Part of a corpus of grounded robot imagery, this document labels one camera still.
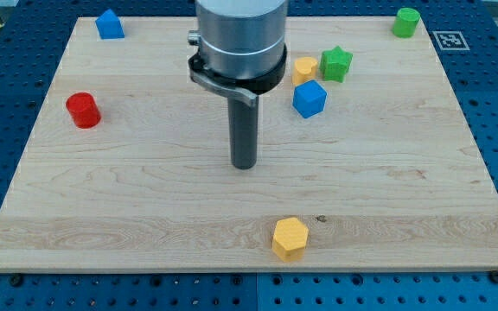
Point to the yellow heart block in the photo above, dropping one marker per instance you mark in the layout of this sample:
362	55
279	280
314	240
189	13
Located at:
304	70

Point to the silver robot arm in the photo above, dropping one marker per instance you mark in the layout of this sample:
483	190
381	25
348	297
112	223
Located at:
241	54

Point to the blue cube block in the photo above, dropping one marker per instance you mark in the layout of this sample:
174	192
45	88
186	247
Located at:
309	98

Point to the white fiducial marker tag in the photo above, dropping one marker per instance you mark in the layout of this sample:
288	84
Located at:
449	40

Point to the green cylinder block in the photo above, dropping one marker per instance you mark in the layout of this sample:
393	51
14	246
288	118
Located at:
405	23

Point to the green star block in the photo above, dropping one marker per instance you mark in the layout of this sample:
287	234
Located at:
335	64

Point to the red cylinder block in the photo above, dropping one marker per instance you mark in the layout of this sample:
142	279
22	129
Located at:
83	110

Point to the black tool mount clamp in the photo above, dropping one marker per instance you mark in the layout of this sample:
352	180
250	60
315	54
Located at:
246	91

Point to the blue pentagon block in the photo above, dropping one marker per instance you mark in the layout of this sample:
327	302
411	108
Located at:
109	26

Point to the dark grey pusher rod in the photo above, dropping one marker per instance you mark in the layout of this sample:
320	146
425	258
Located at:
243	133

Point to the yellow hexagon block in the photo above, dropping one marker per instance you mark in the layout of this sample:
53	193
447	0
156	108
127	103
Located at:
290	239

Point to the wooden board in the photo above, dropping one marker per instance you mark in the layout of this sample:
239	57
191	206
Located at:
387	177

